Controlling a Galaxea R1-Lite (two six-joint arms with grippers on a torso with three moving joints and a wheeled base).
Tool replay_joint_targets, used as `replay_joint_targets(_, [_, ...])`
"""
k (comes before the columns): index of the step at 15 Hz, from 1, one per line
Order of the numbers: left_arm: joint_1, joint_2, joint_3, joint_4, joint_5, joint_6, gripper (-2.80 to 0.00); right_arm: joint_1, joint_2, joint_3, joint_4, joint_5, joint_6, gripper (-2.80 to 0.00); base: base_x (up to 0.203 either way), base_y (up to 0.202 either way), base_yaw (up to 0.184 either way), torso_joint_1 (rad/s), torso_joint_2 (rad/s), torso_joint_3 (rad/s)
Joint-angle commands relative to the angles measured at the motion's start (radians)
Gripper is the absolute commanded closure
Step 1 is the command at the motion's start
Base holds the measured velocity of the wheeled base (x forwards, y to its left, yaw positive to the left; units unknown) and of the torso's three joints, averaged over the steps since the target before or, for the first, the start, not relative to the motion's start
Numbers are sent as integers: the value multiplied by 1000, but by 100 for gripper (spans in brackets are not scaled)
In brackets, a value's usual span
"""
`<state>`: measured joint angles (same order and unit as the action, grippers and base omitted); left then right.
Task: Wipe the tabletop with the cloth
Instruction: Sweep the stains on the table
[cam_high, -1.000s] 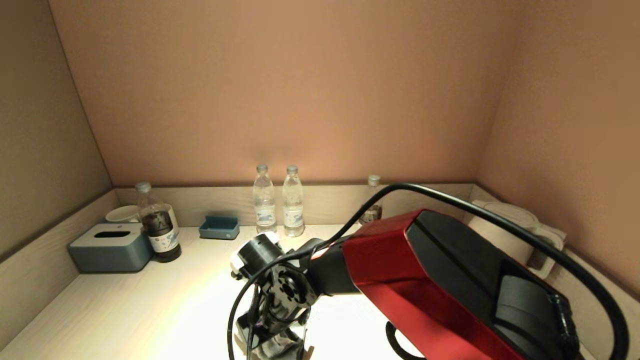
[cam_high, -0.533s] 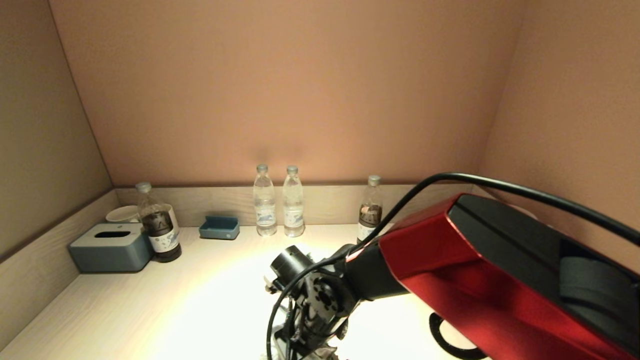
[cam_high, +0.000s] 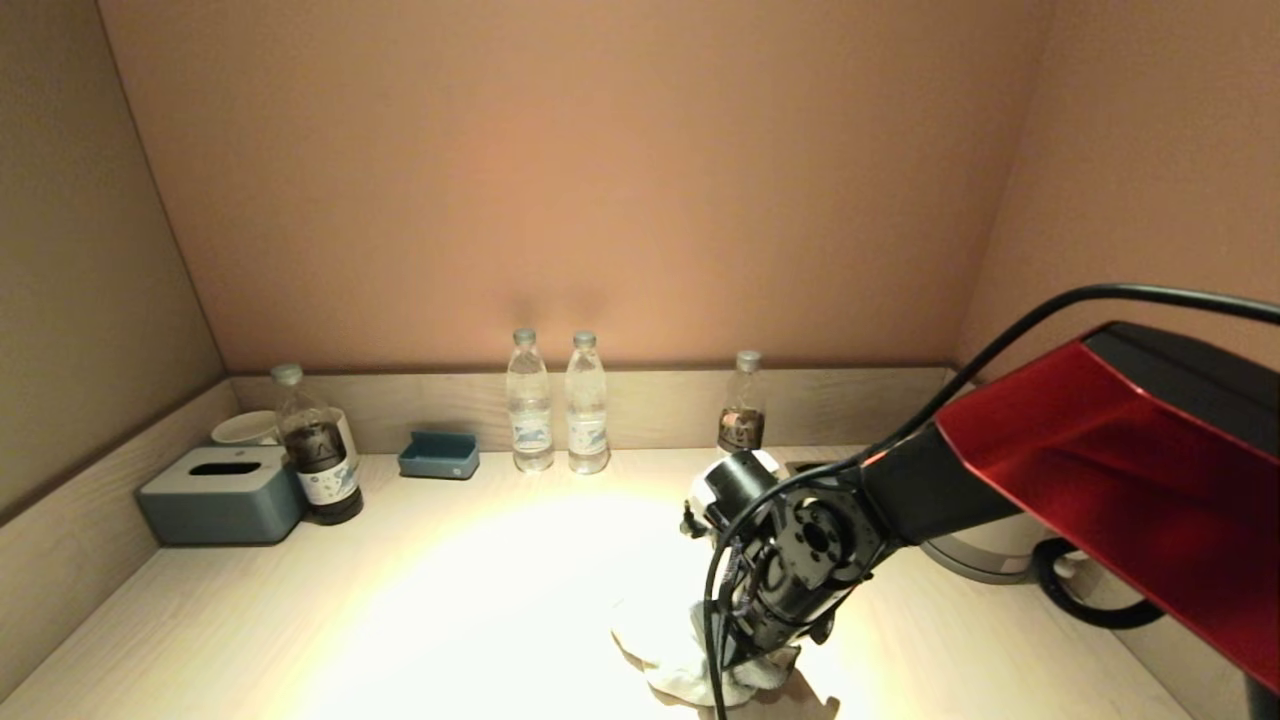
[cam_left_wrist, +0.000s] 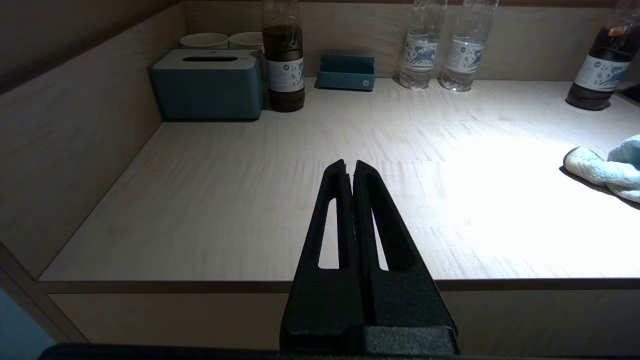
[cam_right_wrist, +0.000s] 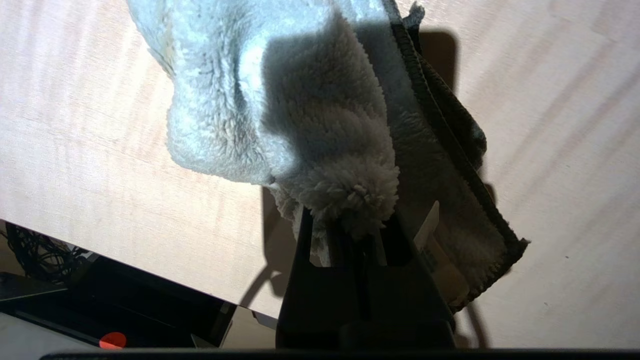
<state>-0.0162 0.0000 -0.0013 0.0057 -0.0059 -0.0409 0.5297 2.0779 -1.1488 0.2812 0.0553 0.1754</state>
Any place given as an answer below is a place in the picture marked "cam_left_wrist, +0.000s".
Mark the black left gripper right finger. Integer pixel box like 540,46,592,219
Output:
353,160,459,354

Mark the small blue plastic tray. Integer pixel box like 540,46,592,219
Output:
316,54,376,92

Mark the dark drink bottle, nearly full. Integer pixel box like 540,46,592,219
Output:
565,0,640,111

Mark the white ceramic cup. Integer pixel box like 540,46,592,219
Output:
179,32,229,50
229,31,264,52

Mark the light blue cleaning cloth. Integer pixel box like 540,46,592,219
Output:
564,134,640,203

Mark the clear water bottle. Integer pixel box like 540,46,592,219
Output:
440,0,500,92
398,0,441,91

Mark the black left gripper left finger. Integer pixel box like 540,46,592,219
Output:
279,159,364,353

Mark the blue-grey tissue box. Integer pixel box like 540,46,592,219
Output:
150,48,266,121

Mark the dark drink bottle, half full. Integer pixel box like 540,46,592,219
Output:
261,0,306,112

